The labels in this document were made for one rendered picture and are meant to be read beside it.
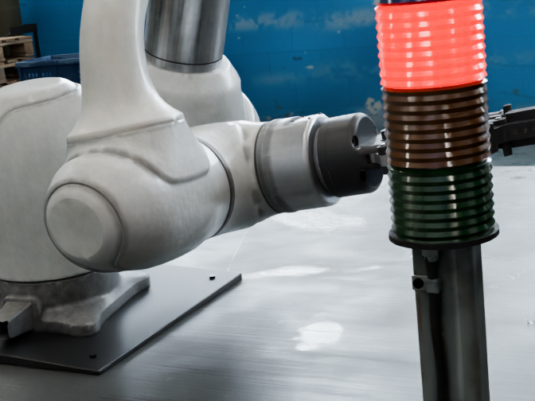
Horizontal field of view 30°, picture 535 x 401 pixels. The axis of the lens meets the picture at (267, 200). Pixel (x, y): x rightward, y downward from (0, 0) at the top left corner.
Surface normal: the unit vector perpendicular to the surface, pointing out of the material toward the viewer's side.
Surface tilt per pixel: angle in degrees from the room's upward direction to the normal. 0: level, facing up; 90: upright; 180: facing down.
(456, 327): 90
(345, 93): 90
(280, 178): 96
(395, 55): 66
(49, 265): 99
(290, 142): 56
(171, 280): 3
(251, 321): 0
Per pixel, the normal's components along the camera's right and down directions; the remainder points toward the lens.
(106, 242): 0.03, 0.47
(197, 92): 0.33, -0.08
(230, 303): -0.11, -0.97
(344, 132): -0.47, -0.50
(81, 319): -0.02, -0.90
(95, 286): 0.74, 0.03
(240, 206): 0.76, 0.36
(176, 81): 0.06, -0.22
